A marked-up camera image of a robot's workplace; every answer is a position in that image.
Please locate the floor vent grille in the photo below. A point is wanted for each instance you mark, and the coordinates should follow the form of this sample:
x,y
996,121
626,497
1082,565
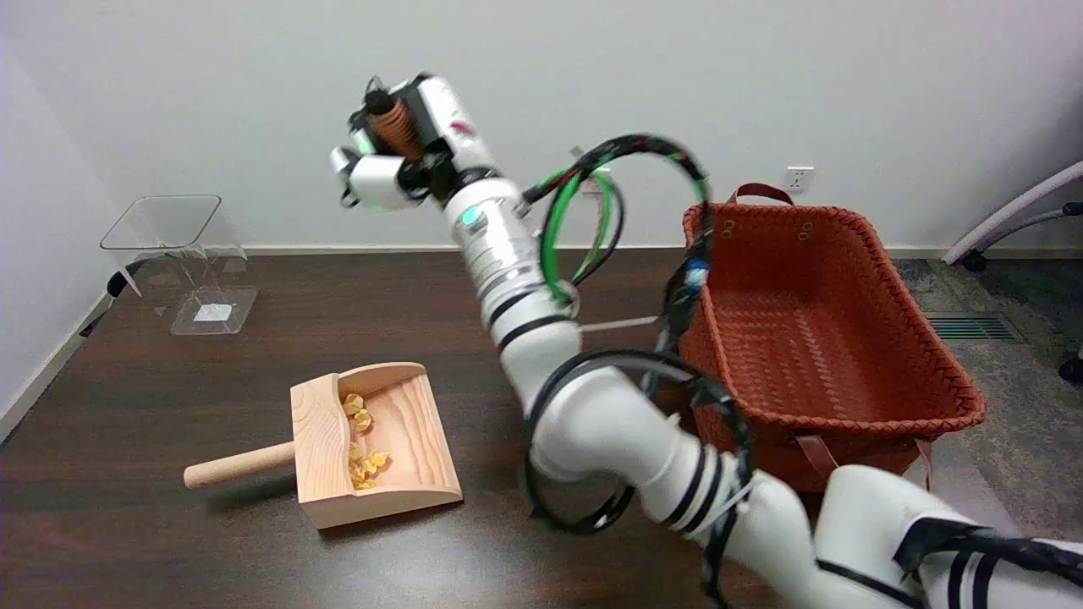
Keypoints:
x,y
973,326

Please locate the white square sticker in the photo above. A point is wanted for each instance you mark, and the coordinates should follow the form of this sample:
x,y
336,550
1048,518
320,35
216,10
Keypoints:
x,y
212,313

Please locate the small black object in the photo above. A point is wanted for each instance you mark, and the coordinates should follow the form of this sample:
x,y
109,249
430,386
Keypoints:
x,y
117,283

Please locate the office chair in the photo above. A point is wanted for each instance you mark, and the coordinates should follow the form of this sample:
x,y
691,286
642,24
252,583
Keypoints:
x,y
1015,207

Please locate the clear acrylic container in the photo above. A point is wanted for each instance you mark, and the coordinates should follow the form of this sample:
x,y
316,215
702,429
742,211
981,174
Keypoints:
x,y
182,245

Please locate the small straw hand broom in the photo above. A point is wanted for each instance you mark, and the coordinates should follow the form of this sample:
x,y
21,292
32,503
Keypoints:
x,y
393,127

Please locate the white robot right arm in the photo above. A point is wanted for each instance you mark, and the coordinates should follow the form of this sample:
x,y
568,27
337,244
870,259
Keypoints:
x,y
609,423

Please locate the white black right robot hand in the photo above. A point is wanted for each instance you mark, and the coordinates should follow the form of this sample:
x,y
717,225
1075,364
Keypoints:
x,y
453,127

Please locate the red woven basket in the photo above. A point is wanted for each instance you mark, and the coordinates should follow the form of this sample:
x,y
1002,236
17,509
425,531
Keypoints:
x,y
812,321

